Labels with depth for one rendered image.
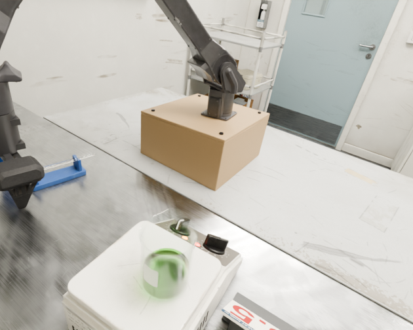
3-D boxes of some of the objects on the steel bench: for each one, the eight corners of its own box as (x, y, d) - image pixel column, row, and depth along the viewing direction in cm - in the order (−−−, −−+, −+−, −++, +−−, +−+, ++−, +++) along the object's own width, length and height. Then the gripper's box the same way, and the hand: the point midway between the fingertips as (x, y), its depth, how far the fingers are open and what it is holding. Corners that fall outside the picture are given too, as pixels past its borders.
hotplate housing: (170, 229, 47) (174, 192, 43) (240, 267, 42) (252, 229, 38) (48, 350, 30) (33, 308, 25) (143, 437, 25) (145, 403, 21)
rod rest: (79, 167, 58) (77, 152, 56) (87, 174, 57) (85, 159, 55) (26, 183, 52) (21, 167, 50) (33, 192, 50) (29, 176, 48)
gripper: (37, 129, 38) (53, 215, 46) (-3, 89, 48) (15, 165, 56) (-18, 139, 34) (10, 232, 42) (-50, 93, 44) (-23, 175, 52)
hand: (8, 178), depth 47 cm, fingers open, 9 cm apart
